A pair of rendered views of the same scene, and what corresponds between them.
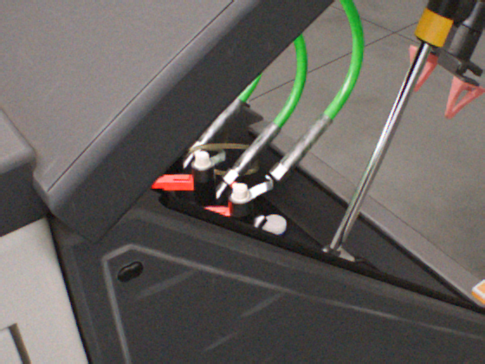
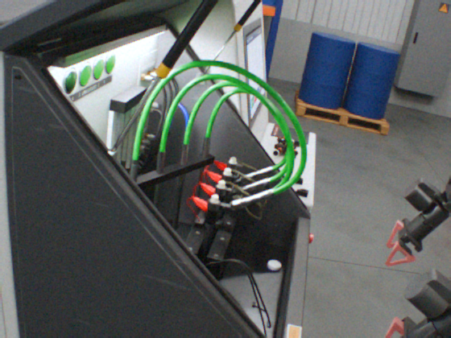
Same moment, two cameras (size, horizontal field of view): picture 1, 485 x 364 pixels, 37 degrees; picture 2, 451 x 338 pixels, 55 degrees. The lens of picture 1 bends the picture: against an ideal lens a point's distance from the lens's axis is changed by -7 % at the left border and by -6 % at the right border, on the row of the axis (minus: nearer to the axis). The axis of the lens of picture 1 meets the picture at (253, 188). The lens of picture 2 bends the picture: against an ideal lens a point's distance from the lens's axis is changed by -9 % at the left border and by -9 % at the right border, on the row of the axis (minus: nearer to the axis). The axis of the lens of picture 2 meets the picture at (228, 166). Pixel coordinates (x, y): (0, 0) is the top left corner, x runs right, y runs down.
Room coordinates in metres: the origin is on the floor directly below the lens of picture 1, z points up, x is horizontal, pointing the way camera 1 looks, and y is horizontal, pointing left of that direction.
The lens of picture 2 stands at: (0.00, -0.62, 1.62)
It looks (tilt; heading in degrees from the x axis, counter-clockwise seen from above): 24 degrees down; 41
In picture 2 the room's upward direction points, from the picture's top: 11 degrees clockwise
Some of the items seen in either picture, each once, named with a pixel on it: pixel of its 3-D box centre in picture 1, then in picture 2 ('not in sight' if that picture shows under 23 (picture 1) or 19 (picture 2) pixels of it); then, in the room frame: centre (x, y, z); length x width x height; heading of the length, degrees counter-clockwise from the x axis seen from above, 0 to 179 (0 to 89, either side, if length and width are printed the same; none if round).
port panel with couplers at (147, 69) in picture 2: not in sight; (147, 107); (0.76, 0.37, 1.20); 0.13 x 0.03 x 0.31; 34
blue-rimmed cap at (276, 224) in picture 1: (274, 225); (274, 265); (0.96, -0.03, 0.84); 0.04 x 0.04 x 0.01
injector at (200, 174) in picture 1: (215, 225); (218, 223); (0.78, 0.05, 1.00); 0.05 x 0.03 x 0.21; 124
